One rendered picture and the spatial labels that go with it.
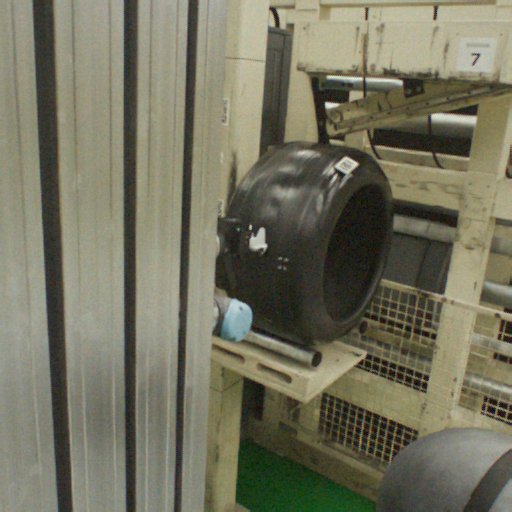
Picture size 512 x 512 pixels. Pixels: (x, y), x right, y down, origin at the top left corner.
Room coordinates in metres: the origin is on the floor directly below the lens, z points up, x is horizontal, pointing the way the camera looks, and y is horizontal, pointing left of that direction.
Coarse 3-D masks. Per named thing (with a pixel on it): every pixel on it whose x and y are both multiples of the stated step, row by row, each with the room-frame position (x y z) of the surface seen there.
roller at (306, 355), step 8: (256, 328) 1.45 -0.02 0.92; (248, 336) 1.44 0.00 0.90; (256, 336) 1.42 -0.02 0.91; (264, 336) 1.41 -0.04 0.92; (272, 336) 1.41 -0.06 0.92; (280, 336) 1.41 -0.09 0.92; (256, 344) 1.43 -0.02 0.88; (264, 344) 1.41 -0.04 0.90; (272, 344) 1.39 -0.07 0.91; (280, 344) 1.38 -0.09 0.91; (288, 344) 1.37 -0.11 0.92; (296, 344) 1.37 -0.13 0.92; (280, 352) 1.38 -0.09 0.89; (288, 352) 1.36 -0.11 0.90; (296, 352) 1.35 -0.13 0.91; (304, 352) 1.34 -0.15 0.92; (312, 352) 1.33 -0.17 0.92; (320, 352) 1.34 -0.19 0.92; (304, 360) 1.33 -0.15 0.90; (312, 360) 1.31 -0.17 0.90; (320, 360) 1.34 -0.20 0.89
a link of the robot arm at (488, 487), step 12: (504, 456) 0.32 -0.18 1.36; (492, 468) 0.31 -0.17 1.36; (504, 468) 0.31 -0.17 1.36; (492, 480) 0.30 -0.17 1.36; (504, 480) 0.30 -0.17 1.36; (480, 492) 0.30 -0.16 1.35; (492, 492) 0.29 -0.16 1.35; (504, 492) 0.29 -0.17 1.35; (468, 504) 0.29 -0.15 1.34; (480, 504) 0.29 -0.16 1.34; (492, 504) 0.29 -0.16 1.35; (504, 504) 0.29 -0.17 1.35
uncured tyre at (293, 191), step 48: (288, 144) 1.51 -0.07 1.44; (240, 192) 1.39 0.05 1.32; (288, 192) 1.32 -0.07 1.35; (336, 192) 1.32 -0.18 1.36; (384, 192) 1.53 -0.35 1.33; (288, 240) 1.25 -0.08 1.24; (336, 240) 1.76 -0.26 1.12; (384, 240) 1.60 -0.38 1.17; (240, 288) 1.33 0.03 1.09; (288, 288) 1.24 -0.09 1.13; (336, 288) 1.67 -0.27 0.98; (288, 336) 1.33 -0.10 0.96; (336, 336) 1.39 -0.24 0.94
